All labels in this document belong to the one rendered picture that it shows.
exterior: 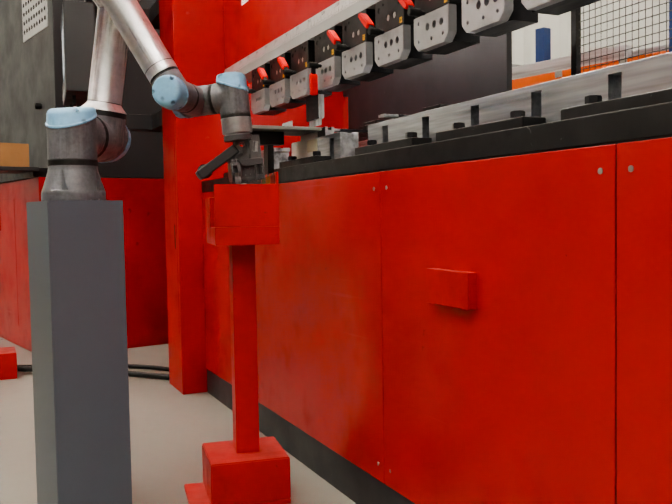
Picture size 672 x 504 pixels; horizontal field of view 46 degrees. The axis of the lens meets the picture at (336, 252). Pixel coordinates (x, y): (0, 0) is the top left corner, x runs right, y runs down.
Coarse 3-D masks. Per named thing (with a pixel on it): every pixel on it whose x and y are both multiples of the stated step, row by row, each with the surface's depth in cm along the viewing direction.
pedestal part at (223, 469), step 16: (208, 448) 207; (224, 448) 207; (272, 448) 206; (208, 464) 198; (224, 464) 194; (240, 464) 195; (256, 464) 196; (272, 464) 197; (288, 464) 199; (208, 480) 199; (224, 480) 194; (240, 480) 195; (256, 480) 196; (272, 480) 198; (288, 480) 199; (192, 496) 202; (208, 496) 200; (224, 496) 194; (240, 496) 196; (256, 496) 197; (272, 496) 198; (288, 496) 199
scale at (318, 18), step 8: (344, 0) 219; (352, 0) 214; (328, 8) 228; (336, 8) 224; (344, 8) 219; (320, 16) 234; (328, 16) 229; (304, 24) 245; (312, 24) 240; (288, 32) 258; (296, 32) 252; (280, 40) 265; (288, 40) 258; (264, 48) 279; (272, 48) 272; (248, 56) 296; (256, 56) 288; (240, 64) 305
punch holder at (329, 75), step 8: (336, 32) 225; (320, 40) 234; (328, 40) 229; (320, 48) 234; (328, 48) 229; (320, 56) 235; (328, 56) 229; (336, 56) 225; (328, 64) 229; (336, 64) 226; (320, 72) 234; (328, 72) 229; (336, 72) 226; (320, 80) 234; (328, 80) 229; (336, 80) 227; (344, 80) 227; (320, 88) 235; (328, 88) 235; (336, 88) 235; (344, 88) 235
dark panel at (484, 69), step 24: (480, 48) 253; (504, 48) 241; (408, 72) 295; (432, 72) 279; (456, 72) 266; (480, 72) 253; (504, 72) 242; (360, 96) 332; (384, 96) 312; (408, 96) 295; (432, 96) 280; (456, 96) 266; (480, 96) 253; (360, 120) 333
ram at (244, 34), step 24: (240, 0) 302; (264, 0) 278; (288, 0) 257; (312, 0) 239; (336, 0) 223; (360, 0) 210; (240, 24) 303; (264, 24) 279; (288, 24) 258; (336, 24) 224; (240, 48) 304; (288, 48) 258
